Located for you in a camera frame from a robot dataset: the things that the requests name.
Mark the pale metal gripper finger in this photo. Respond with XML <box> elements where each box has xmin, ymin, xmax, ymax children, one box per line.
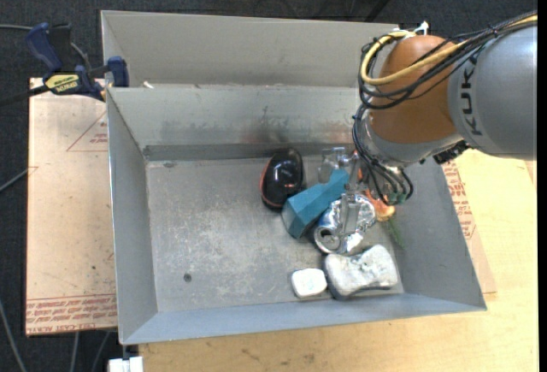
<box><xmin>348</xmin><ymin>195</ymin><xmax>360</xmax><ymax>234</ymax></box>
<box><xmin>339</xmin><ymin>196</ymin><xmax>350</xmax><ymax>234</ymax></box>

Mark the crushed silver can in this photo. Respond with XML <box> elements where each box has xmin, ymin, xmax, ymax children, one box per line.
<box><xmin>313</xmin><ymin>194</ymin><xmax>378</xmax><ymax>257</ymax></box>

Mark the clear glass thing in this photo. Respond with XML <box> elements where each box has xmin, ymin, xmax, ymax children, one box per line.
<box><xmin>317</xmin><ymin>146</ymin><xmax>350</xmax><ymax>186</ymax></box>

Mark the orange toy carrot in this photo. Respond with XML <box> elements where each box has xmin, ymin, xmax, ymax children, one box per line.
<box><xmin>366</xmin><ymin>189</ymin><xmax>405</xmax><ymax>251</ymax></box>

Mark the teal block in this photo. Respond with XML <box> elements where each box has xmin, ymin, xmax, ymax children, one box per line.
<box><xmin>281</xmin><ymin>168</ymin><xmax>352</xmax><ymax>240</ymax></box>

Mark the grey-white bone-shaped sponge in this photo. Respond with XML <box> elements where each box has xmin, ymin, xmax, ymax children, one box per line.
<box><xmin>322</xmin><ymin>244</ymin><xmax>400</xmax><ymax>301</ymax></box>

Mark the black egg-shaped object, orange rim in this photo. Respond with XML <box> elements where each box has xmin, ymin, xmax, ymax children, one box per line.
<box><xmin>260</xmin><ymin>147</ymin><xmax>306</xmax><ymax>211</ymax></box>

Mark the small white square box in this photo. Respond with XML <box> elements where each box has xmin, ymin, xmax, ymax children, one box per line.
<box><xmin>291</xmin><ymin>268</ymin><xmax>329</xmax><ymax>299</ymax></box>

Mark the grey metal bin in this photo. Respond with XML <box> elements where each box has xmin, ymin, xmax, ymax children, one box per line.
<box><xmin>100</xmin><ymin>9</ymin><xmax>488</xmax><ymax>346</ymax></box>

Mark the brown cardboard board, red print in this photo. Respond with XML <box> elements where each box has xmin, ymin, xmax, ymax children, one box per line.
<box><xmin>25</xmin><ymin>77</ymin><xmax>499</xmax><ymax>338</ymax></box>

